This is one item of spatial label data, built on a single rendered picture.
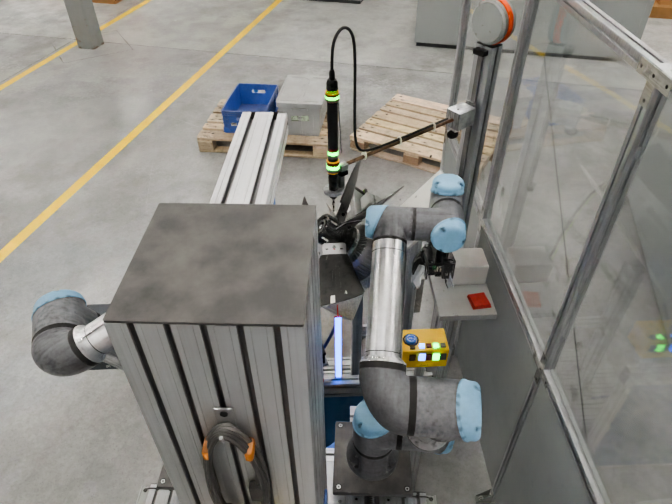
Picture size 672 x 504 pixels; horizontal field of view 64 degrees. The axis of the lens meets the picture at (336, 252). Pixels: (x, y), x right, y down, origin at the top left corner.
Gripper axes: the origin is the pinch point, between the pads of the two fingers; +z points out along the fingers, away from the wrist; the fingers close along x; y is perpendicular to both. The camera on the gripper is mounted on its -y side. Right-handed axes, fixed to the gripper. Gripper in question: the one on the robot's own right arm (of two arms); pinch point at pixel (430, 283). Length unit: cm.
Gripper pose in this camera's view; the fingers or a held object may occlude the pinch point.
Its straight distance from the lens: 151.3
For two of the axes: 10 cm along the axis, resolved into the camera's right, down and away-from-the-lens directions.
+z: 0.1, 7.6, 6.5
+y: 0.4, 6.5, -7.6
